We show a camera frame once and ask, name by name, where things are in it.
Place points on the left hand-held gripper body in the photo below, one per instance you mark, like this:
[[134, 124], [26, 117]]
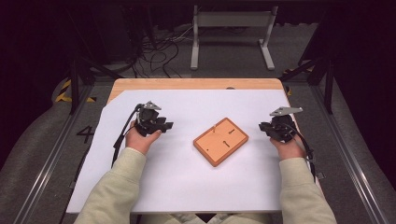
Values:
[[148, 117]]

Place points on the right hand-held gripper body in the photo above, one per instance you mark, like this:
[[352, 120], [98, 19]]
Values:
[[281, 124]]

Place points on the wooden photo frame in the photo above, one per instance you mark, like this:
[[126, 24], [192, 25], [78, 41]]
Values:
[[221, 141]]

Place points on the person's left hand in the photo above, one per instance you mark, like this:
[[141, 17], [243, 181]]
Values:
[[140, 141]]

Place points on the person's right hand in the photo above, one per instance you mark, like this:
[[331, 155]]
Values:
[[289, 149]]

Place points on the wooden table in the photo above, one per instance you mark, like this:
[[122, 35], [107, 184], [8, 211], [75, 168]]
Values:
[[193, 84]]

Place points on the black metal stand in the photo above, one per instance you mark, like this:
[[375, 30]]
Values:
[[74, 81], [327, 81]]

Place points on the white paper sheet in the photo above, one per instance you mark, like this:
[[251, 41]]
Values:
[[193, 186]]

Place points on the yellow black hazard tape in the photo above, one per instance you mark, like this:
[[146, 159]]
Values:
[[63, 93]]

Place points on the person's legs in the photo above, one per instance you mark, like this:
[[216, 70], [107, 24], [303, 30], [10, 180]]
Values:
[[186, 218]]

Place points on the white metal stand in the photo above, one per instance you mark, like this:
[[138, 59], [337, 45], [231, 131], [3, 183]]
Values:
[[233, 19]]

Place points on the aluminium floor rail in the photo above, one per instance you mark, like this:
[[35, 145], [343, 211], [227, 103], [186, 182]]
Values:
[[46, 174], [351, 161]]

